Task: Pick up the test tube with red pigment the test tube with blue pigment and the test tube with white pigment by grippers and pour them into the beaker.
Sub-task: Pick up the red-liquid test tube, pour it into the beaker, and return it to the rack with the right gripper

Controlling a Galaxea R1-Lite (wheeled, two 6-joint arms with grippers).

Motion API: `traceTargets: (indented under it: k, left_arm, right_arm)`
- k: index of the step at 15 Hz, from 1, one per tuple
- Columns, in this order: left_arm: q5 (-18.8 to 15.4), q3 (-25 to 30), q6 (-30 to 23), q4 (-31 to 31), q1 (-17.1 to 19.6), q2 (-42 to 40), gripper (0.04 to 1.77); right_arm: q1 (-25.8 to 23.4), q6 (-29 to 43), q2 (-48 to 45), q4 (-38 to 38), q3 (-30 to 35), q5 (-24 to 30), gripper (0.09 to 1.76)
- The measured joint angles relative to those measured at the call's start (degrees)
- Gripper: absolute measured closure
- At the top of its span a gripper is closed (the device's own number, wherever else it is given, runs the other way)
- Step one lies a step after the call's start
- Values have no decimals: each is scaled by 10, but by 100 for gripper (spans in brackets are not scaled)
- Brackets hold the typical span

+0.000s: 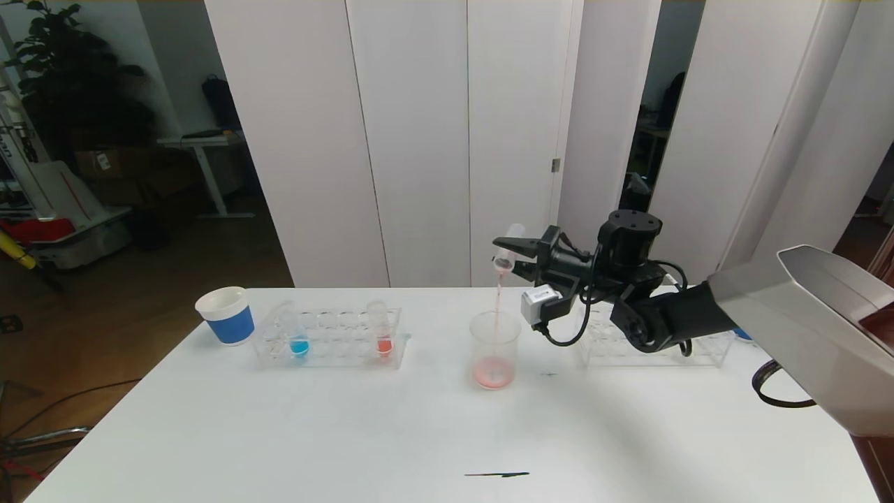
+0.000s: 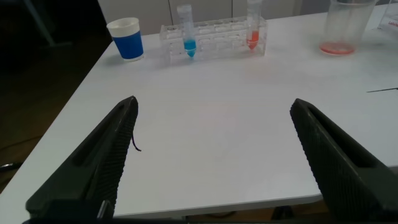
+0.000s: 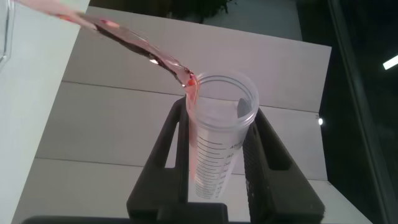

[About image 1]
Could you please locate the white background desk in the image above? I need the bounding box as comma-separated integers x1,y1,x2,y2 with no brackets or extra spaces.
159,135,256,221

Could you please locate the dark green potted plant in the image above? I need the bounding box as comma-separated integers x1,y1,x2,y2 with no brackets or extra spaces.
3,0,158,168

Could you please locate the brown cardboard box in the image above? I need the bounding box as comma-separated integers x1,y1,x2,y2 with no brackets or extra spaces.
75,149,151,182

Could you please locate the black bag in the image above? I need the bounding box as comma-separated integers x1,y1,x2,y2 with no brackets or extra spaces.
203,77,243,133

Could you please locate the yellow tool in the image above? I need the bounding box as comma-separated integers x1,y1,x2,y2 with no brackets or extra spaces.
0,229,39,272

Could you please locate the clear glass beaker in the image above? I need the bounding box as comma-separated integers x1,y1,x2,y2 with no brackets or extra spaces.
469,312,521,391

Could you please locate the metal stand leg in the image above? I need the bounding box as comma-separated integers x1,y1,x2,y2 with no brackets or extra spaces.
0,428,91,462

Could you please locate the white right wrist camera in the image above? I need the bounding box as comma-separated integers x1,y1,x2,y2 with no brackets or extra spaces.
521,285,563,328

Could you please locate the grey storage bin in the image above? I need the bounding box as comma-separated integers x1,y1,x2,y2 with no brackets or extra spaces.
31,222,133,270

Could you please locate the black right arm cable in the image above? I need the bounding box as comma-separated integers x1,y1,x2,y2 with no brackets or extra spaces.
534,279,596,348

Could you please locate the clear plastic test tube rack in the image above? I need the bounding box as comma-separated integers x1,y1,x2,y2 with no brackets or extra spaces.
578,307,734,369
255,307,408,371

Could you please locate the black floor cable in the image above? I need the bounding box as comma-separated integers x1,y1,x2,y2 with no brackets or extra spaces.
0,381,144,441

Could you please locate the test tube with blue pigment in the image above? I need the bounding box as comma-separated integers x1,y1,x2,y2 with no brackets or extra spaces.
281,302,312,359

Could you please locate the red box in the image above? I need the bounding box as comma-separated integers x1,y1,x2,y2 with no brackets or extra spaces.
0,219,76,244

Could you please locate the white leaning board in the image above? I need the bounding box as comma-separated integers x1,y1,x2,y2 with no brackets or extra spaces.
28,162,133,240

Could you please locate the test tube with red pigment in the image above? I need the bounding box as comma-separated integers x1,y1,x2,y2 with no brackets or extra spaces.
367,302,394,359
493,224,526,275

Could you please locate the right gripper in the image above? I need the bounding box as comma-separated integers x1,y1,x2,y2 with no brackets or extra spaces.
492,224,594,287

